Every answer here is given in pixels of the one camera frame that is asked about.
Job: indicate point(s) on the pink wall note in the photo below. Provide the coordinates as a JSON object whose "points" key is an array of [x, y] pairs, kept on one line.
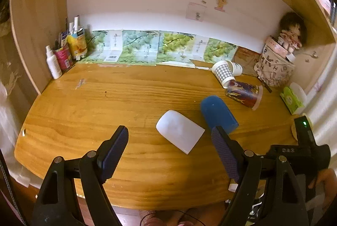
{"points": [[196, 11]]}

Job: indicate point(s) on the white round container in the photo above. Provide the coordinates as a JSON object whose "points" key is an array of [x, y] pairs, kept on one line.
{"points": [[298, 89]]}

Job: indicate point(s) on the cream round lid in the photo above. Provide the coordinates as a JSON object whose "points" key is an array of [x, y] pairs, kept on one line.
{"points": [[294, 130]]}

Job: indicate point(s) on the blue cup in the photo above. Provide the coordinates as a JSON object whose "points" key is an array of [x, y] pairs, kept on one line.
{"points": [[217, 111]]}

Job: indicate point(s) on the checked paper cup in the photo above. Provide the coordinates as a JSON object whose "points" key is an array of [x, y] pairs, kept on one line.
{"points": [[223, 73]]}

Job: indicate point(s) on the red can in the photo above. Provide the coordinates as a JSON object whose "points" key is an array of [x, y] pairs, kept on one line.
{"points": [[64, 57]]}

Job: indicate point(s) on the green tissue pack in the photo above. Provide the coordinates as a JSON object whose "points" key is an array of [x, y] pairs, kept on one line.
{"points": [[291, 99]]}

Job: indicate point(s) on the yellow drink carton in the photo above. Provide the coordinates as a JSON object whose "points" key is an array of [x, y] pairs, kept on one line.
{"points": [[77, 43]]}

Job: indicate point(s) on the white tube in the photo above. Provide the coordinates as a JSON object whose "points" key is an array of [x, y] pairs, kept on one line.
{"points": [[77, 23]]}

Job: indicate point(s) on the person's right hand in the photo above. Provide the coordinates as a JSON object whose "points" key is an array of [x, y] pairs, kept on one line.
{"points": [[327, 179]]}

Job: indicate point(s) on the letter printed round box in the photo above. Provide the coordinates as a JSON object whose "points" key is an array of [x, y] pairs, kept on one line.
{"points": [[273, 68]]}

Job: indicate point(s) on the white spray bottle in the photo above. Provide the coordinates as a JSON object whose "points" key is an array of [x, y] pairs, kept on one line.
{"points": [[54, 64]]}

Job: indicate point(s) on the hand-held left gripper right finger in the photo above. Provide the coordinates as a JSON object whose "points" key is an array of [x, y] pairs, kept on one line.
{"points": [[226, 157]]}

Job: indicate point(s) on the brown haired doll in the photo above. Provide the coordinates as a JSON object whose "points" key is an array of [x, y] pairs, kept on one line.
{"points": [[291, 28]]}

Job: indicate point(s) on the brown cardboard box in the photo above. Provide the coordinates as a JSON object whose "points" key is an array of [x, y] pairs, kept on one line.
{"points": [[247, 60]]}

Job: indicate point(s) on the dark printed paper cup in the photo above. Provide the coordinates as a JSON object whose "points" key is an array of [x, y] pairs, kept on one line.
{"points": [[243, 93]]}

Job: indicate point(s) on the black pen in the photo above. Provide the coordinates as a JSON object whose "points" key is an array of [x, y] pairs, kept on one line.
{"points": [[266, 84]]}

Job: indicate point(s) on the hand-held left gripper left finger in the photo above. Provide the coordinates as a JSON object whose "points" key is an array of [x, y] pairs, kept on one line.
{"points": [[115, 152]]}

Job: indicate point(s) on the grape printed flat carton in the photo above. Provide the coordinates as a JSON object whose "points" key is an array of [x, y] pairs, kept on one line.
{"points": [[175, 47], [101, 44], [217, 49], [138, 45]]}

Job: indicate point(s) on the plain white paper cup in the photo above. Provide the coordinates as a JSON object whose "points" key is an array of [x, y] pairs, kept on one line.
{"points": [[237, 68]]}

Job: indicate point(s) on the yellow bear wall sticker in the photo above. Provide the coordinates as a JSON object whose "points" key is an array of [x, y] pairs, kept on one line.
{"points": [[220, 3]]}

